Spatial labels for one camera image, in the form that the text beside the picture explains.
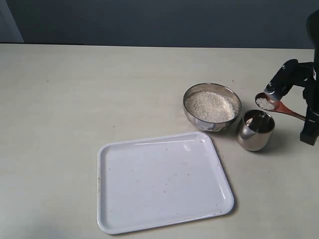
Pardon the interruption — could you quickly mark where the brown wooden spoon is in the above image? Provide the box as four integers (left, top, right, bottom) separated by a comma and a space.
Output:
255, 93, 306, 121

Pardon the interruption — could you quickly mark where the small steel cup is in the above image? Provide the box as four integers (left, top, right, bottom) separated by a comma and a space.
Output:
236, 110, 275, 151

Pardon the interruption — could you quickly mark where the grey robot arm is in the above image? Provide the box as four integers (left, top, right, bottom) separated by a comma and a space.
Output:
264, 11, 319, 145

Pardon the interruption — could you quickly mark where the white plastic tray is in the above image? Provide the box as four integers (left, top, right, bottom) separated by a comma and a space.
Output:
97, 131, 235, 235

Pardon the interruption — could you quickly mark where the steel bowl of rice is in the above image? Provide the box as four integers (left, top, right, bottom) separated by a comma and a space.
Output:
183, 83, 242, 132

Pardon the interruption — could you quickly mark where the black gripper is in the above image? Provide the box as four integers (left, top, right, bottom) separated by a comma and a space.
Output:
264, 59, 319, 146

